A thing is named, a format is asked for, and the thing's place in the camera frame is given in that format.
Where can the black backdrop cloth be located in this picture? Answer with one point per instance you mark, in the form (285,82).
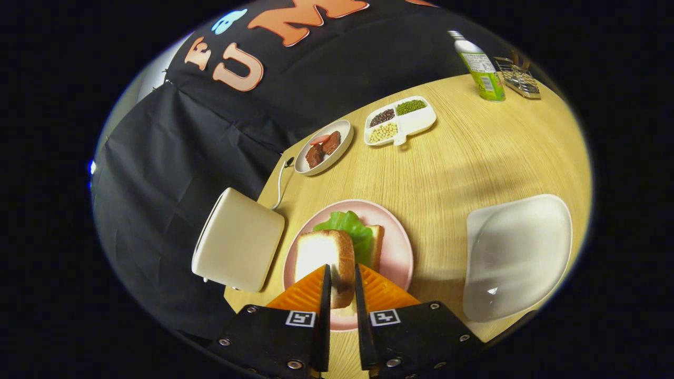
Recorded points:
(174,147)

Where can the bread slice under ham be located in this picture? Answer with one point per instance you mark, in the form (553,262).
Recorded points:
(376,247)

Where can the silver bottle green label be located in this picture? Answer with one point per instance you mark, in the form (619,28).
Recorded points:
(487,73)

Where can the white oval plate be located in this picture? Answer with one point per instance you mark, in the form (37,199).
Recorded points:
(342,126)

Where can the red sausage slice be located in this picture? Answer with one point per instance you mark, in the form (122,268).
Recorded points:
(319,139)

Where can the brown meat piece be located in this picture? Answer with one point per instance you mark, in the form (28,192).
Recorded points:
(331,142)
(314,156)

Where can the green lettuce leaf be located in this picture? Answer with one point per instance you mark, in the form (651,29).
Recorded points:
(350,226)

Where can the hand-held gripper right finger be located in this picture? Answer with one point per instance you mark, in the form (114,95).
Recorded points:
(410,337)

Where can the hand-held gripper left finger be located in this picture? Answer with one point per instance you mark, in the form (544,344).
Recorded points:
(279,337)

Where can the plain toast bread slice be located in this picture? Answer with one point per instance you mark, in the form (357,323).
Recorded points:
(324,250)

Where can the white divided bean dish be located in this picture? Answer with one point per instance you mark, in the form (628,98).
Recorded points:
(416,120)

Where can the white square plate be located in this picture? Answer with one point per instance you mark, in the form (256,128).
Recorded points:
(516,252)

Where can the white toaster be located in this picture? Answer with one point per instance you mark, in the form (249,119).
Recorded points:
(237,242)

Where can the pink plate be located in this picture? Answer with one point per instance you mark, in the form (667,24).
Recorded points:
(397,252)

